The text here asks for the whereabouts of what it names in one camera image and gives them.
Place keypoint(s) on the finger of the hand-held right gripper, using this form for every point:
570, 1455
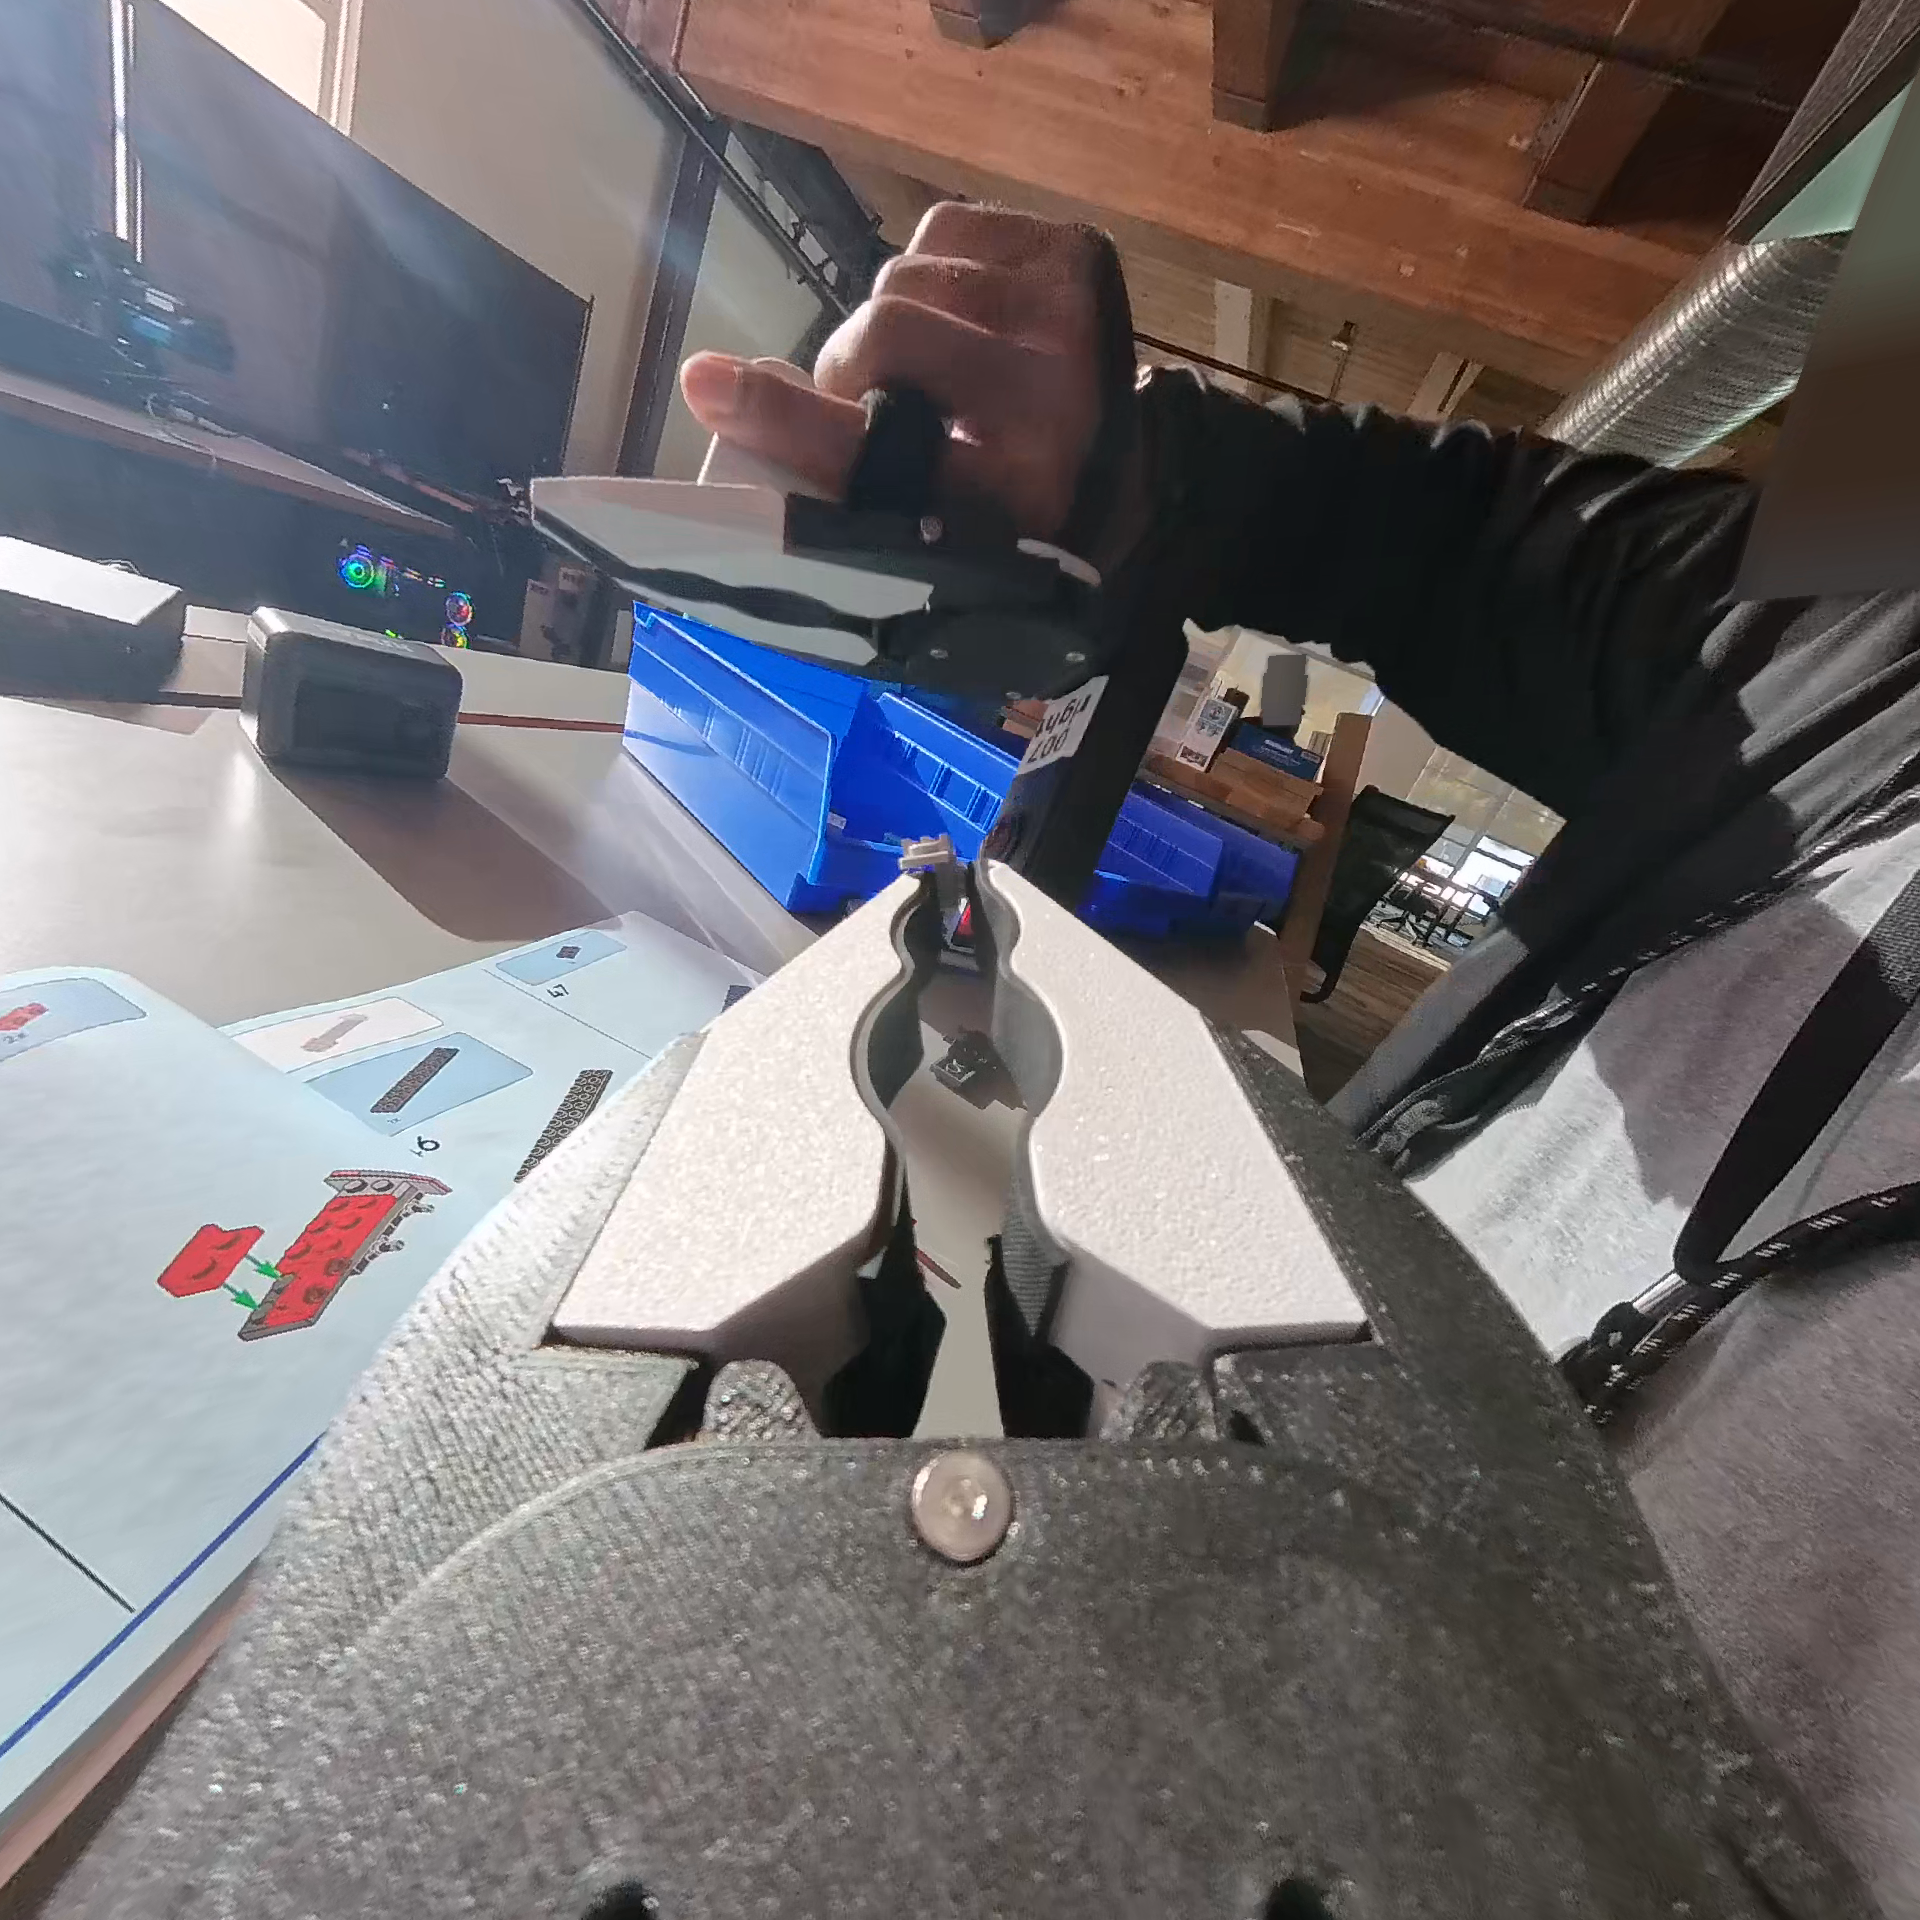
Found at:
795, 608
661, 524

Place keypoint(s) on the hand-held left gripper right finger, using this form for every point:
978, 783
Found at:
1185, 1202

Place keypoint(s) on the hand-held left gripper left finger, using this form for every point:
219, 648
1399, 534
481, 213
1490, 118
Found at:
721, 1202

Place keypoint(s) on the blue plastic bin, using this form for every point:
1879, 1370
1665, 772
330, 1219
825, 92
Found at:
751, 750

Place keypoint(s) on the red brick plate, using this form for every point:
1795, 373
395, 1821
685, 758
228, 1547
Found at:
940, 1269

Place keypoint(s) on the grey bracket brick plate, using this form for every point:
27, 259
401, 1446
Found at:
927, 858

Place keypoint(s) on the small red brick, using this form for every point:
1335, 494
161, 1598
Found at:
972, 931

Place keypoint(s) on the person's right forearm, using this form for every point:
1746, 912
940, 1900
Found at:
1500, 556

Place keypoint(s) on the grey desk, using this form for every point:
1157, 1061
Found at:
149, 870

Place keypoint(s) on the person's right hand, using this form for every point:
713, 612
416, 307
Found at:
1004, 347

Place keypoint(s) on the computer with rainbow fans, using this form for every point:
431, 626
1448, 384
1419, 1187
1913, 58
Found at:
389, 586

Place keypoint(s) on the dark partition panel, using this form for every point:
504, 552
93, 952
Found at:
375, 330

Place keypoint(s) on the dark grey box device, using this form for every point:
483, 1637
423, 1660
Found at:
353, 698

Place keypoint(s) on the black mesh office chair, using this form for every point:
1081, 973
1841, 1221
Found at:
1381, 885

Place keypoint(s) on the wooden workbench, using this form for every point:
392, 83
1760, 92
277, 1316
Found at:
225, 451

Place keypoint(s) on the person's black jacket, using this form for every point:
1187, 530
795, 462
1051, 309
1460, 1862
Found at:
1651, 931

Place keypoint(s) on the black power adapter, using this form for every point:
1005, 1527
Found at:
82, 616

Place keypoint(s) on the light blue instruction booklet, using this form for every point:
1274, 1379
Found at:
149, 1350

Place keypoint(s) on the bright window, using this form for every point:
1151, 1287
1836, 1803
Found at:
255, 54

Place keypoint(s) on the black robot arm with camera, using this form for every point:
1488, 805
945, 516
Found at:
143, 307

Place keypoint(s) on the silver ventilation duct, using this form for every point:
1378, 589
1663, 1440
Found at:
1695, 347

